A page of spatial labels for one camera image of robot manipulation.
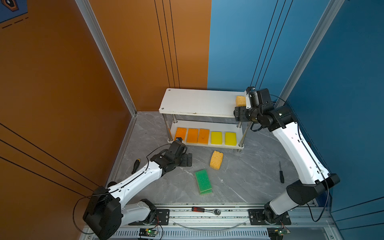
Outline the tan cellulose sponge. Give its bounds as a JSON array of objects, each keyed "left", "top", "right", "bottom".
[
  {"left": 210, "top": 151, "right": 224, "bottom": 170},
  {"left": 236, "top": 96, "right": 247, "bottom": 107}
]

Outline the pale yellow sponge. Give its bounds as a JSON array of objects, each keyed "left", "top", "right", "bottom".
[{"left": 174, "top": 128, "right": 188, "bottom": 142}]

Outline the orange sponge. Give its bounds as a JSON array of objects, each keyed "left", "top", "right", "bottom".
[
  {"left": 187, "top": 128, "right": 199, "bottom": 144},
  {"left": 197, "top": 129, "right": 210, "bottom": 145}
]

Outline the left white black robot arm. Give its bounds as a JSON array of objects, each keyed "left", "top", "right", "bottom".
[{"left": 83, "top": 138, "right": 192, "bottom": 240}]

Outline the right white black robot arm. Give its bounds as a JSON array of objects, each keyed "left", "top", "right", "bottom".
[{"left": 234, "top": 87, "right": 340, "bottom": 225}]

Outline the white two-tier shelf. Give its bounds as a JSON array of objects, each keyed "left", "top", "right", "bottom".
[{"left": 159, "top": 88, "right": 249, "bottom": 152}]

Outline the green sponge top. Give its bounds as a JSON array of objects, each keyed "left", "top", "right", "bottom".
[{"left": 195, "top": 170, "right": 212, "bottom": 193}]

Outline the green sponge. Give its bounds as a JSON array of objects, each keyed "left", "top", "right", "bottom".
[
  {"left": 200, "top": 190, "right": 213, "bottom": 196},
  {"left": 195, "top": 170, "right": 212, "bottom": 193}
]

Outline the black yellow screwdriver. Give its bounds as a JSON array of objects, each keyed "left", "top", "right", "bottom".
[{"left": 132, "top": 159, "right": 141, "bottom": 175}]

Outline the green sponge bottom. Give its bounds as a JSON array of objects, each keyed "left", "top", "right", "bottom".
[{"left": 200, "top": 190, "right": 213, "bottom": 196}]

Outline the brown jar black lid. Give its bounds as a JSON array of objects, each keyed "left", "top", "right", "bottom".
[{"left": 107, "top": 181, "right": 117, "bottom": 188}]

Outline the black screwdriver right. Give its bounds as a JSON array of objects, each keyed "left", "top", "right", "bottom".
[{"left": 279, "top": 162, "right": 285, "bottom": 184}]

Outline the left green circuit board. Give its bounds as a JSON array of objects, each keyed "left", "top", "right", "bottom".
[{"left": 138, "top": 228, "right": 159, "bottom": 240}]

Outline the green circuit board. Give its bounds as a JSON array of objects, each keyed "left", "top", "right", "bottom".
[
  {"left": 138, "top": 228, "right": 159, "bottom": 240},
  {"left": 267, "top": 228, "right": 291, "bottom": 240}
]

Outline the right green circuit board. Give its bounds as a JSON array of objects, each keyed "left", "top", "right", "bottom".
[{"left": 267, "top": 228, "right": 291, "bottom": 240}]

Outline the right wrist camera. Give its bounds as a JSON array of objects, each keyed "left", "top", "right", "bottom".
[{"left": 245, "top": 87, "right": 259, "bottom": 109}]

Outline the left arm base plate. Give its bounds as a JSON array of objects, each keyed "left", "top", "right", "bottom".
[{"left": 141, "top": 209, "right": 170, "bottom": 226}]

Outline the red handled ratchet wrench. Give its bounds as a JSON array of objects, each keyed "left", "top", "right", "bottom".
[{"left": 191, "top": 207, "right": 221, "bottom": 216}]

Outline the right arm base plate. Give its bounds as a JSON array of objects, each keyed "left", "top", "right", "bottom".
[{"left": 248, "top": 209, "right": 292, "bottom": 226}]

